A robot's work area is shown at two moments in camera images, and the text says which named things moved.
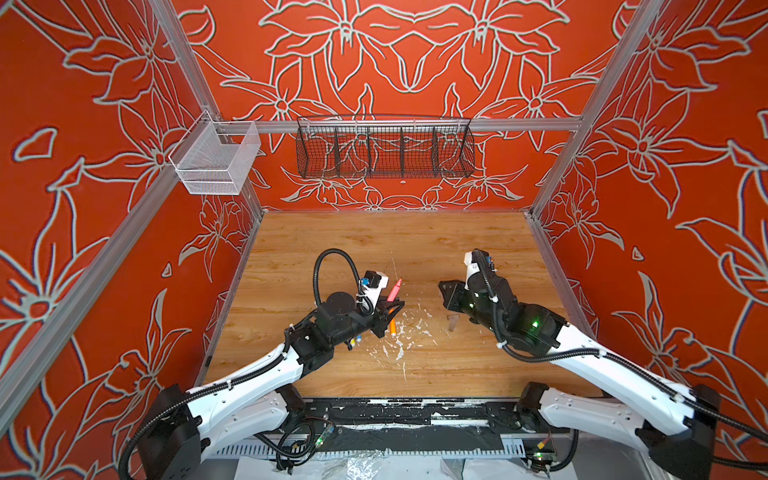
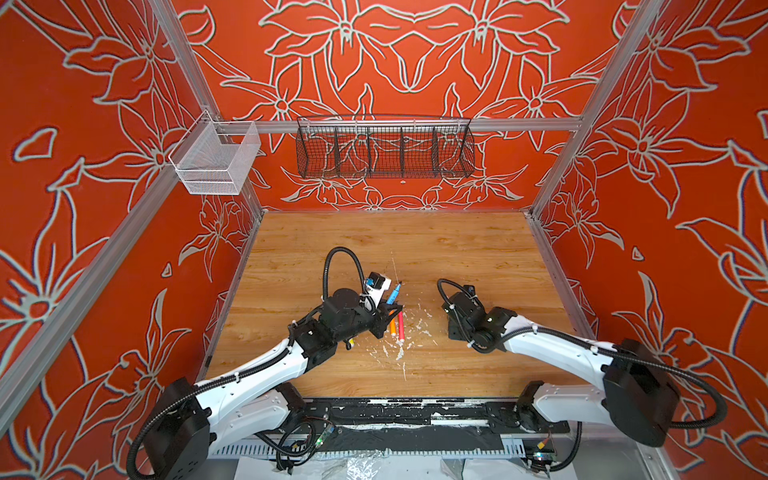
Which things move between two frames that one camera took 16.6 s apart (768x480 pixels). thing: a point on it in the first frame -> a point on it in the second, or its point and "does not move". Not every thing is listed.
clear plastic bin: x=212 y=157 does not move
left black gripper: x=380 y=318 does not move
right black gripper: x=451 y=296 -> x=451 y=330
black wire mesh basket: x=385 y=146 does not move
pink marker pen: x=395 y=291 -> x=401 y=325
